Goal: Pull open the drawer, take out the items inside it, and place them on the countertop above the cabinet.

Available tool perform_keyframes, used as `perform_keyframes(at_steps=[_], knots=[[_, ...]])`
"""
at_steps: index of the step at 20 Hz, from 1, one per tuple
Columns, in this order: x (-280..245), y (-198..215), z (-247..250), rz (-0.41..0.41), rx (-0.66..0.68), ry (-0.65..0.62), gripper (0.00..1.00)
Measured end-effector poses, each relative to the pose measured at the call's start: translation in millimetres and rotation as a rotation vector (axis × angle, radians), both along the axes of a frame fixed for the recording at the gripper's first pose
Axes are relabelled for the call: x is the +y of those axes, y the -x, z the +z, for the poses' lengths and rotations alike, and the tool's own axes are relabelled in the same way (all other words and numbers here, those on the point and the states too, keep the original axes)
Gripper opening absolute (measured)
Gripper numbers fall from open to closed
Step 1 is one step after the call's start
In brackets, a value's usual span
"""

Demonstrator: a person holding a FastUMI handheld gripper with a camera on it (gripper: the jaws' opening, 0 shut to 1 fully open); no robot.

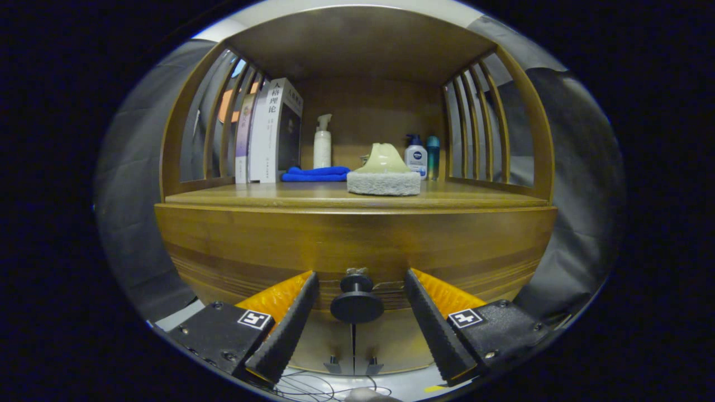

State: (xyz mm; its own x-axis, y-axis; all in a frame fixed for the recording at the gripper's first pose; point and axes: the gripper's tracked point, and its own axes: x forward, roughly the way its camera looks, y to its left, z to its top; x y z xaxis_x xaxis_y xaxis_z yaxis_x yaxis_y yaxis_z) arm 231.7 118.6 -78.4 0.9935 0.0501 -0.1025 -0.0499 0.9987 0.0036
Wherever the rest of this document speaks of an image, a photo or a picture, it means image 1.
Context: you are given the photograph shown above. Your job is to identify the black drawer knob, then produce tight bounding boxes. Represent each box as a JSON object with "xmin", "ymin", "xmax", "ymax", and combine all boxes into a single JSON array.
[{"xmin": 330, "ymin": 274, "xmax": 385, "ymax": 323}]

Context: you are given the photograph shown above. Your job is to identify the wooden countertop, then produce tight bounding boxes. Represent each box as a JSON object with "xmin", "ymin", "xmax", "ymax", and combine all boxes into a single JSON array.
[{"xmin": 165, "ymin": 179, "xmax": 551, "ymax": 210}]

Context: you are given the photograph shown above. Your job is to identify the teal bottle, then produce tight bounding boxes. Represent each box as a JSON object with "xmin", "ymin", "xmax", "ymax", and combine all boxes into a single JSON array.
[{"xmin": 426, "ymin": 136, "xmax": 441, "ymax": 180}]

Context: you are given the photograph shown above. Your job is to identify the blue cloth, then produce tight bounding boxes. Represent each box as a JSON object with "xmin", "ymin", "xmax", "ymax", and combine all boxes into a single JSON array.
[{"xmin": 280, "ymin": 166, "xmax": 351, "ymax": 183}]

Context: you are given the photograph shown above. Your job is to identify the wooden cabinet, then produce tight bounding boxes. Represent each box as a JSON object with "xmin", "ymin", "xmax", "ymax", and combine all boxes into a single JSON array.
[{"xmin": 155, "ymin": 6, "xmax": 558, "ymax": 376}]

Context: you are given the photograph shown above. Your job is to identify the pale green scrub brush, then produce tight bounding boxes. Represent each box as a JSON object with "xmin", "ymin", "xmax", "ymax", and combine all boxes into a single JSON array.
[{"xmin": 346, "ymin": 143, "xmax": 422, "ymax": 197}]

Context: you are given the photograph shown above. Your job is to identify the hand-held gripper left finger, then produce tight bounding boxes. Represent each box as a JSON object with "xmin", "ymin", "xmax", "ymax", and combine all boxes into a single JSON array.
[{"xmin": 168, "ymin": 271, "xmax": 320, "ymax": 386}]

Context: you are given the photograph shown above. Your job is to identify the white pump bottle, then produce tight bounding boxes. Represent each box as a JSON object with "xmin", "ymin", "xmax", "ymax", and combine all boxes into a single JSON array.
[{"xmin": 313, "ymin": 114, "xmax": 332, "ymax": 169}]

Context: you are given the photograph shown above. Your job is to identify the thick white book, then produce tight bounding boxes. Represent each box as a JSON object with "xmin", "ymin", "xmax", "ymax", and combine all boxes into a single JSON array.
[{"xmin": 249, "ymin": 78, "xmax": 304, "ymax": 184}]

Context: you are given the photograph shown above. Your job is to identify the wooden cabinet door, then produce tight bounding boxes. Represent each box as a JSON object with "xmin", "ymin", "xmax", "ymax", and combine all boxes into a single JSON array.
[
  {"xmin": 290, "ymin": 310, "xmax": 354, "ymax": 376},
  {"xmin": 355, "ymin": 307, "xmax": 442, "ymax": 375}
]

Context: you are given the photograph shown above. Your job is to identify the thin purple book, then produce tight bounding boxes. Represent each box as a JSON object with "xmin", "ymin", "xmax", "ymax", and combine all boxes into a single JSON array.
[{"xmin": 235, "ymin": 94, "xmax": 256, "ymax": 184}]

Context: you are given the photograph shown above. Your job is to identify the black cables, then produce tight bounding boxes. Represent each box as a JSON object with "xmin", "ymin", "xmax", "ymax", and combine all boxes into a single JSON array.
[{"xmin": 277, "ymin": 368, "xmax": 392, "ymax": 401}]

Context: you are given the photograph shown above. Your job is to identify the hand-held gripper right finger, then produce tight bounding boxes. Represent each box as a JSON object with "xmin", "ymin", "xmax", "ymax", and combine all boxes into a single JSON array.
[{"xmin": 404, "ymin": 268, "xmax": 554, "ymax": 387}]

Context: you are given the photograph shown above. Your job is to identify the white lotion bottle blue cap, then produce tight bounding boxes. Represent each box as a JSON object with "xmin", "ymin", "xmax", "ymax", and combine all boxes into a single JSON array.
[{"xmin": 404, "ymin": 134, "xmax": 428, "ymax": 180}]

